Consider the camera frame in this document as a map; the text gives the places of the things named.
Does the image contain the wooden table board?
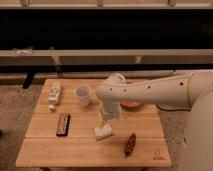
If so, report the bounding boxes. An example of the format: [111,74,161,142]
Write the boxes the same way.
[16,79,171,168]

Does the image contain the white tube bottle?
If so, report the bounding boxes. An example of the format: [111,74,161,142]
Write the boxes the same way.
[48,82,63,112]

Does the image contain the grey metal rail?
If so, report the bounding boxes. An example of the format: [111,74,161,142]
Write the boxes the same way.
[0,49,213,66]

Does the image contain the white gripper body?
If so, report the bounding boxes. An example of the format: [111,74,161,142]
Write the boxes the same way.
[100,102,121,121]

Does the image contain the orange bowl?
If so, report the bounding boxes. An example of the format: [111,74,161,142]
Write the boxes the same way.
[120,101,143,110]

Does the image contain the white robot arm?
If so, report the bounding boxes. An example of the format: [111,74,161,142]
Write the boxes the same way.
[96,72,213,171]

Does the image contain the white sponge block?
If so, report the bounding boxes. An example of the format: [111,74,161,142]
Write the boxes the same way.
[94,123,113,140]

